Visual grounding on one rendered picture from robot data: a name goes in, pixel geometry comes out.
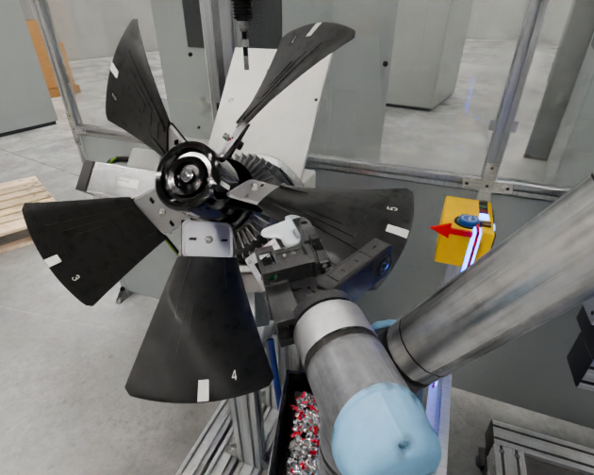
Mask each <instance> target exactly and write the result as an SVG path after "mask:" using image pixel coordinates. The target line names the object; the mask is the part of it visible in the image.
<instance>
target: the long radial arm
mask: <svg viewBox="0 0 594 475"><path fill-rule="evenodd" d="M155 175H156V172H151V171H146V170H140V169H134V168H129V167H124V166H118V165H112V164H107V163H101V162H95V165H94V168H93V171H92V174H91V180H90V182H89V185H88V188H87V192H88V193H91V194H94V195H97V196H100V197H103V198H111V197H131V198H132V199H133V198H134V197H136V196H138V195H140V194H142V193H143V192H145V191H147V190H148V189H150V188H153V187H154V186H155Z"/></svg>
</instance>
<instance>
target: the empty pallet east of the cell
mask: <svg viewBox="0 0 594 475"><path fill-rule="evenodd" d="M55 201H56V200H55V199H54V198H53V197H52V195H51V194H50V193H49V192H48V191H47V190H46V188H45V187H44V186H43V185H42V183H41V182H40V181H39V180H38V178H37V177H36V176H31V177H27V178H23V179H18V180H14V181H9V182H6V183H1V184H0V237H2V236H5V235H8V234H12V233H15V232H18V231H22V230H25V229H27V227H26V224H25V219H24V216H23V212H22V208H23V206H24V203H42V202H55ZM33 243H34V242H33V240H32V238H31V237H26V238H23V239H19V240H16V241H13V242H11V243H7V244H4V245H1V246H0V254H3V253H6V252H9V251H13V250H16V249H19V248H22V247H24V246H27V245H30V244H33Z"/></svg>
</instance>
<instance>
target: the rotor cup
mask: <svg viewBox="0 0 594 475"><path fill-rule="evenodd" d="M185 170H190V171H191V172H192V178H191V180H190V181H189V182H183V181H182V180H181V173H182V172H183V171H185ZM250 179H254V180H255V178H254V177H253V175H252V174H251V172H250V171H249V170H248V169H247V168H246V167H245V166H243V165H242V164H241V163H239V162H238V161H237V160H234V159H231V158H227V159H224V158H223V157H222V156H220V155H219V154H218V153H217V152H215V151H214V150H213V149H212V148H210V147H209V146H208V145H206V144H204V143H202V142H198V141H185V142H182V143H179V144H177V145H175V146H174V147H173V148H172V149H170V150H169V151H168V152H167V153H166V154H165V155H164V157H162V158H161V160H160V162H159V164H158V166H157V170H156V175H155V188H156V192H157V196H158V198H159V200H160V201H161V202H162V203H163V204H165V205H166V206H167V207H168V208H170V209H171V210H173V211H175V212H177V213H180V214H182V215H185V216H187V217H190V218H192V220H193V221H215V222H225V223H230V224H231V226H232V231H234V230H236V229H238V228H239V227H241V226H242V225H243V224H244V223H245V222H246V221H247V220H248V219H249V218H250V216H251V215H252V213H253V211H248V210H243V209H238V208H233V207H228V206H224V205H225V204H226V203H227V202H228V201H230V200H231V199H232V198H230V197H227V196H226V193H227V192H228V191H230V190H231V189H233V188H235V187H237V186H239V185H240V184H242V183H244V182H245V181H247V180H250ZM221 180H222V181H224V183H226V184H227V185H229V186H230V189H229V190H228V189H226V188H224V187H223V186H221V185H220V183H221ZM190 212H191V213H193V214H196V215H198V216H200V218H196V217H193V216H192V215H190V214H187V213H190Z"/></svg>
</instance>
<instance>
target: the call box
mask: <svg viewBox="0 0 594 475"><path fill-rule="evenodd" d="M487 207H488V221H491V228H488V227H483V226H482V221H487V220H481V219H479V201H478V200H472V199H465V198H459V197H453V196H446V198H445V202H444V206H443V210H442V214H441V218H440V223H439V225H441V224H446V223H451V224H452V227H451V228H456V229H462V230H468V231H472V230H473V227H469V226H465V225H463V224H461V223H459V222H458V218H459V216H461V215H462V214H470V215H473V216H477V218H478V219H479V220H480V222H479V224H480V228H482V235H481V239H480V242H479V245H478V249H477V252H476V255H475V258H474V261H473V262H475V261H476V260H477V259H479V258H480V257H481V256H483V255H484V254H486V253H487V252H488V251H490V249H491V245H492V242H493V239H494V237H495V235H494V225H493V216H492V206H491V202H487ZM469 243H470V237H462V236H457V235H451V234H449V238H446V237H444V236H443V235H441V234H440V233H437V246H436V252H435V258H434V259H435V261H437V262H440V263H445V264H450V265H455V266H459V267H463V263H464V260H465V256H466V253H467V249H468V247H469Z"/></svg>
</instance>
